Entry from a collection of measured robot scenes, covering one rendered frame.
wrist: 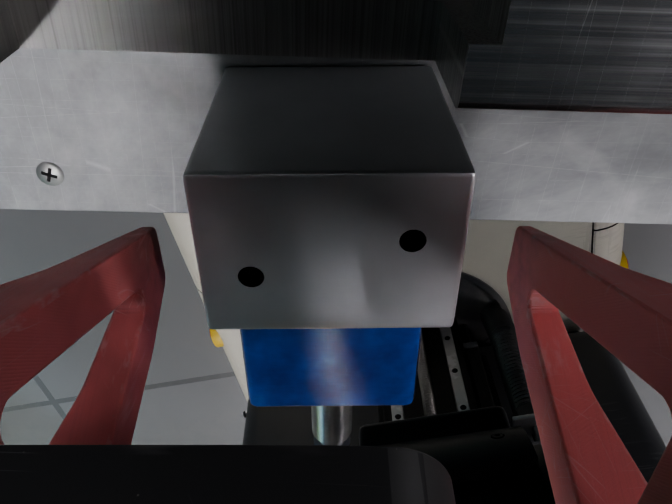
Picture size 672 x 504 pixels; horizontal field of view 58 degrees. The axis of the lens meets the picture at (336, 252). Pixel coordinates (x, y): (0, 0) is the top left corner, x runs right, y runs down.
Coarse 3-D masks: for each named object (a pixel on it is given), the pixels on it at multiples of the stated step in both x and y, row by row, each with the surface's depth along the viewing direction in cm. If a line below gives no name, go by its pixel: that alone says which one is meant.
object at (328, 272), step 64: (256, 128) 12; (320, 128) 12; (384, 128) 12; (448, 128) 12; (192, 192) 10; (256, 192) 10; (320, 192) 10; (384, 192) 10; (448, 192) 10; (256, 256) 11; (320, 256) 11; (384, 256) 11; (448, 256) 11; (256, 320) 12; (320, 320) 12; (384, 320) 12; (448, 320) 12; (256, 384) 15; (320, 384) 15; (384, 384) 15
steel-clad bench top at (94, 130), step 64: (0, 64) 14; (64, 64) 14; (128, 64) 14; (192, 64) 14; (256, 64) 15; (320, 64) 15; (384, 64) 15; (0, 128) 15; (64, 128) 15; (128, 128) 15; (192, 128) 15; (512, 128) 16; (576, 128) 16; (640, 128) 16; (0, 192) 16; (64, 192) 17; (128, 192) 17; (512, 192) 17; (576, 192) 17; (640, 192) 17
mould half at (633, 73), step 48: (528, 0) 5; (576, 0) 5; (624, 0) 5; (480, 48) 5; (528, 48) 5; (576, 48) 5; (624, 48) 5; (480, 96) 6; (528, 96) 6; (576, 96) 6; (624, 96) 6
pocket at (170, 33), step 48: (0, 0) 6; (48, 0) 7; (96, 0) 7; (144, 0) 7; (192, 0) 7; (240, 0) 7; (288, 0) 7; (336, 0) 7; (384, 0) 7; (432, 0) 7; (480, 0) 6; (0, 48) 6; (48, 48) 7; (96, 48) 7; (144, 48) 7; (192, 48) 7; (240, 48) 7; (288, 48) 7; (336, 48) 7; (384, 48) 7; (432, 48) 7
